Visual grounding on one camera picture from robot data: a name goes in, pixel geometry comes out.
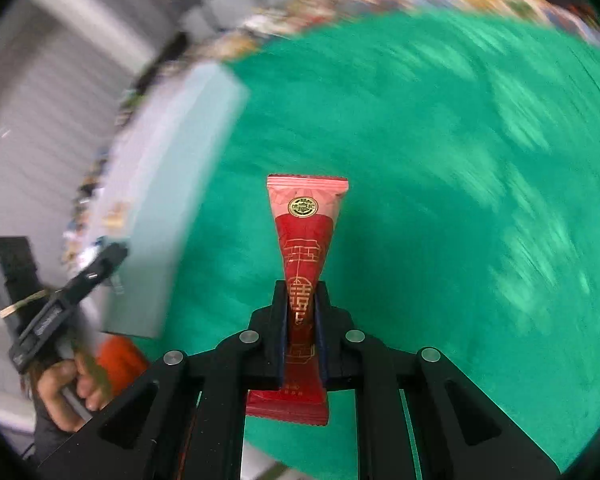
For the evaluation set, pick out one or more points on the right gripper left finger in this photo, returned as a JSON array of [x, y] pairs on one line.
[[184, 418]]

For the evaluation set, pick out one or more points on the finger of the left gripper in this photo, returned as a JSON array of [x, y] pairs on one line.
[[99, 270]]

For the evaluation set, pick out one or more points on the grey curtain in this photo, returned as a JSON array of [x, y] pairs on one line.
[[59, 96]]

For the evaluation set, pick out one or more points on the person's left hand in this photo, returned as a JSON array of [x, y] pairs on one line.
[[92, 388]]

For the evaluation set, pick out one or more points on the red snack packet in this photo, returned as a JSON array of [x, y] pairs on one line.
[[305, 211]]

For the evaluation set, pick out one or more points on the white storage box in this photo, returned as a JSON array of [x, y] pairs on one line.
[[155, 178]]

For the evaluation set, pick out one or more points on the green floral bedspread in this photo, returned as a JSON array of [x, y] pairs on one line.
[[472, 223]]

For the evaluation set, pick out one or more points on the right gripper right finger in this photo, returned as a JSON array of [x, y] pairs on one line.
[[417, 414]]

